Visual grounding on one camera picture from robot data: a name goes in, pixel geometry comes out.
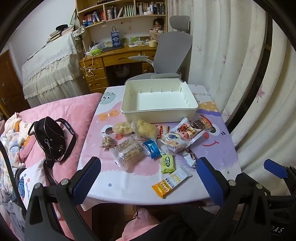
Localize white plastic storage box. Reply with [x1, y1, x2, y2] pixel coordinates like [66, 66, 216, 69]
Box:
[121, 78, 199, 124]

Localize person's leg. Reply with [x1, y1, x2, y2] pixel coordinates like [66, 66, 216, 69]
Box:
[121, 205, 222, 241]

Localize large red white picture packet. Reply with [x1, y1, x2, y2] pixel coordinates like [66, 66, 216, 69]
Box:
[177, 117, 205, 149]

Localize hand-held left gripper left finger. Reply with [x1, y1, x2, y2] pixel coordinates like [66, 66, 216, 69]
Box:
[24, 156, 102, 241]

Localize small clear mixed nut packet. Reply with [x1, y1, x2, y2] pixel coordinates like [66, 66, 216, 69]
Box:
[100, 134, 117, 149]

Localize white cable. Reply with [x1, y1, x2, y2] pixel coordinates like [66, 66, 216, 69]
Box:
[81, 50, 96, 77]

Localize white packet blue round print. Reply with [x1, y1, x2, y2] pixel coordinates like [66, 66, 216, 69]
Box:
[161, 131, 189, 153]

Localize wooden bookshelf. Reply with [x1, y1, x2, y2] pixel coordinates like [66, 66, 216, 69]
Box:
[75, 0, 168, 29]

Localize white and orange snack bar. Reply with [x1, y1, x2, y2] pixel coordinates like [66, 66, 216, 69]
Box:
[152, 166, 193, 199]

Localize doll figure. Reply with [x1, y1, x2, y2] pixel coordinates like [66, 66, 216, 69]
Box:
[151, 17, 165, 32]

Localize pink quilt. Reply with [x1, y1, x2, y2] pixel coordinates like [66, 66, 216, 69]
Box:
[18, 93, 102, 241]

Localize black handbag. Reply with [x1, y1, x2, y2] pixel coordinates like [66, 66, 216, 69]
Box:
[28, 116, 77, 186]

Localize floral printed blanket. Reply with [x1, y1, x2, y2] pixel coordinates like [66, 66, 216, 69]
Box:
[0, 112, 30, 167]

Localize blue gift bag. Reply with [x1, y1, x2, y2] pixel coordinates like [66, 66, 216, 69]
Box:
[110, 26, 121, 47]

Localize red and white snack packet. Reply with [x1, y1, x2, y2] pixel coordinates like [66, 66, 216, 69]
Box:
[154, 124, 170, 141]

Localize green snack packet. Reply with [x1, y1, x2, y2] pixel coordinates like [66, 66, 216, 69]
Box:
[161, 154, 176, 174]

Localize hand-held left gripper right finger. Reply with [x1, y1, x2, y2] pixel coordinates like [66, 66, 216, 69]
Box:
[196, 157, 287, 241]

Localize grey office chair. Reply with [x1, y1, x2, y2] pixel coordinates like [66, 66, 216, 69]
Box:
[128, 16, 193, 80]

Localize brown wooden door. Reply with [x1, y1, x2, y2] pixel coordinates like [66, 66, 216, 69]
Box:
[0, 50, 30, 116]

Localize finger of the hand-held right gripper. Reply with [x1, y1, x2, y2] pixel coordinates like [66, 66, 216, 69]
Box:
[264, 159, 296, 183]

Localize white printed pillow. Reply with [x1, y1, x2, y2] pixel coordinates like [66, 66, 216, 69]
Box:
[15, 160, 60, 209]

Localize silver snack packet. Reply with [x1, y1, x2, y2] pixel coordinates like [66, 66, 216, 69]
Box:
[183, 149, 199, 168]

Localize large clear cracker pack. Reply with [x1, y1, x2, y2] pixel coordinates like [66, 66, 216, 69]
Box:
[110, 138, 151, 172]

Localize wooden desk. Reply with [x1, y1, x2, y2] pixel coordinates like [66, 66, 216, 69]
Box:
[79, 43, 160, 93]

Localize blue snack packet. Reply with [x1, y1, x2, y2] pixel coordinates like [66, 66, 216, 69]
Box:
[143, 139, 163, 159]

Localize white lace cover cloth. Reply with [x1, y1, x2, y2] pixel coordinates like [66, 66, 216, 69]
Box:
[22, 30, 86, 107]

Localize dark bag under desk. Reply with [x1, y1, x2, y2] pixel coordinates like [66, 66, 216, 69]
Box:
[114, 64, 130, 77]

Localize clear bag pale yellow puffs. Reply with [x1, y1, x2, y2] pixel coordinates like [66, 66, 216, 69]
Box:
[131, 117, 160, 141]

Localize stack of books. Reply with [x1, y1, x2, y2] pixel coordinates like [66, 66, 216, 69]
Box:
[46, 25, 75, 44]

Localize dark brown snack packet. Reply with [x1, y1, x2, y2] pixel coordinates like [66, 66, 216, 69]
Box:
[192, 117, 213, 132]

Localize white floral curtain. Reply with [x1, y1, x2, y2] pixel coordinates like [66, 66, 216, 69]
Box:
[187, 0, 296, 174]

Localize small clear bag yellow crisps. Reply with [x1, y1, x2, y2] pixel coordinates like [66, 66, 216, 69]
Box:
[112, 122, 134, 135]

